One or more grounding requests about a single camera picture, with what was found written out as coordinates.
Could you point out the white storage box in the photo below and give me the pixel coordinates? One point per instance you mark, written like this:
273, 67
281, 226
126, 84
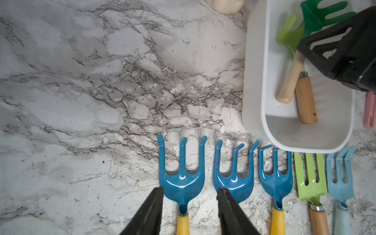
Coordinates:
266, 65

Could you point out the small potted green plant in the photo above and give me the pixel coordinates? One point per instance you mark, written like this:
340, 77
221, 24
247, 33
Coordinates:
226, 6

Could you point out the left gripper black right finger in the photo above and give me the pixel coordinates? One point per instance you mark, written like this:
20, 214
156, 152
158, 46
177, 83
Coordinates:
232, 218

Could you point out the light blue hand rake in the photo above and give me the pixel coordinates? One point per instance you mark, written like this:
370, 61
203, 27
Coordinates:
341, 191

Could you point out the pink brush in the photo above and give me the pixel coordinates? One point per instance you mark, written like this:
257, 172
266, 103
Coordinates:
370, 111

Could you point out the lime green tool wooden handle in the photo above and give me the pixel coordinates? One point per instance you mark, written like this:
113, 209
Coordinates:
291, 39

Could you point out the blue hand rake yellow handle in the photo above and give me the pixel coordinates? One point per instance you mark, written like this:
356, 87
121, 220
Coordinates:
278, 186

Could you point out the green hand rake wooden handle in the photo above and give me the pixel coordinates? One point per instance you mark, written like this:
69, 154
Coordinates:
313, 190

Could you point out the dark green rake wooden handle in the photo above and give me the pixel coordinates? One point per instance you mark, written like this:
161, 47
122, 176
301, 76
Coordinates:
315, 20

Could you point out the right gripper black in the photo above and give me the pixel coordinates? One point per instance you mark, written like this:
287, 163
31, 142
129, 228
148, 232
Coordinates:
346, 51

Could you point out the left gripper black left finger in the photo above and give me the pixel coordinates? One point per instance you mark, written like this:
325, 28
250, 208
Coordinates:
147, 220

